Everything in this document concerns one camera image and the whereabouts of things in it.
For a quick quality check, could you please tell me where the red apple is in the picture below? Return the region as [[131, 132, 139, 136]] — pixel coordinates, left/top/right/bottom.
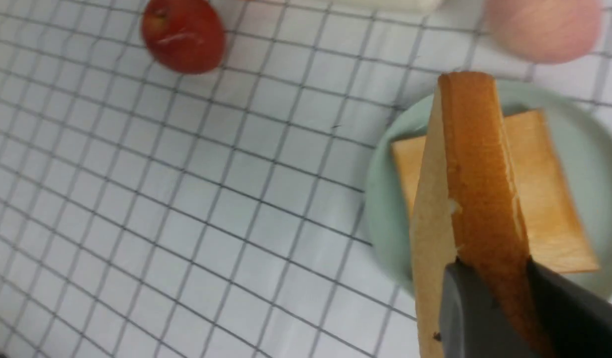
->
[[140, 0, 226, 75]]

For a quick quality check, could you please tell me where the pink peach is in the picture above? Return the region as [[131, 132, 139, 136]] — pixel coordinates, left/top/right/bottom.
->
[[484, 0, 602, 64]]

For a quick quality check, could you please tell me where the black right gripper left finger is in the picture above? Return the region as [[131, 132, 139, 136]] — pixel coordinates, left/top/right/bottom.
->
[[439, 261, 538, 358]]

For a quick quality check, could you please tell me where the light green plate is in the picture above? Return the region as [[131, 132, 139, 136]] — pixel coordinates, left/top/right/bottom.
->
[[363, 80, 612, 303]]

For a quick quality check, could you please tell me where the white checkered tablecloth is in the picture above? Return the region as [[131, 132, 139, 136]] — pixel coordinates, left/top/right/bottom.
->
[[0, 0, 612, 358]]

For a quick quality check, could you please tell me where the toast slice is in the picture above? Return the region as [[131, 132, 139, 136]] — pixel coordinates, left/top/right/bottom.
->
[[410, 71, 554, 358], [390, 109, 601, 275]]

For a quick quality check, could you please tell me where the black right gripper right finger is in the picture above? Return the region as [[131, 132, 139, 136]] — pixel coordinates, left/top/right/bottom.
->
[[527, 259, 612, 358]]

